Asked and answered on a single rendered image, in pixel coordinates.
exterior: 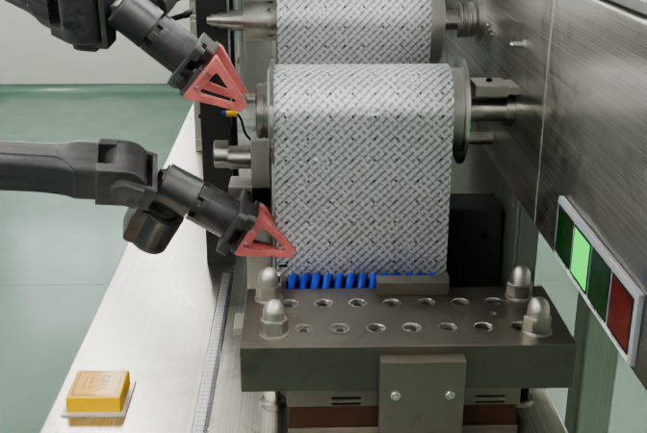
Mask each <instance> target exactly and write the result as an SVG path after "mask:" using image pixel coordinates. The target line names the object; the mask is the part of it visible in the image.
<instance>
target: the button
mask: <svg viewBox="0 0 647 433"><path fill-rule="evenodd" d="M129 387H130V372H129V370H127V369H124V370H78V372H77V374H76V376H75V378H74V381H73V383H72V385H71V387H70V389H69V392H68V394H67V396H66V399H65V402H66V410H67V412H68V413H82V412H121V410H122V407H123V404H124V401H125V398H126V396H127V393H128V390H129Z"/></svg>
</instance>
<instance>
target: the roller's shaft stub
mask: <svg viewBox="0 0 647 433"><path fill-rule="evenodd" d="M515 116H516V101H515V97H514V95H513V94H509V95H508V97H503V98H471V121H501V122H502V124H503V125H504V126H512V125H513V124H514V121H515Z"/></svg>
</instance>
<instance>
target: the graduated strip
mask: <svg viewBox="0 0 647 433"><path fill-rule="evenodd" d="M234 273H235V272H222V273H221V278H220V286H219V291H218V297H217V302H216V307H215V312H214V316H213V321H212V326H211V331H210V337H209V342H208V346H207V351H206V356H205V361H204V366H203V371H202V375H201V381H200V386H199V391H198V396H197V401H196V406H195V410H194V420H193V425H192V430H191V433H208V432H209V426H210V420H211V415H212V408H213V402H214V396H215V390H216V385H217V379H218V373H219V367H220V356H221V350H222V344H223V338H224V332H225V326H226V321H227V315H228V309H229V302H230V296H231V291H232V285H233V279H234Z"/></svg>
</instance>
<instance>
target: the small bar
mask: <svg viewBox="0 0 647 433"><path fill-rule="evenodd" d="M375 289H376V294H377V295H399V294H449V281H448V278H447V275H377V276H376V277H375Z"/></svg>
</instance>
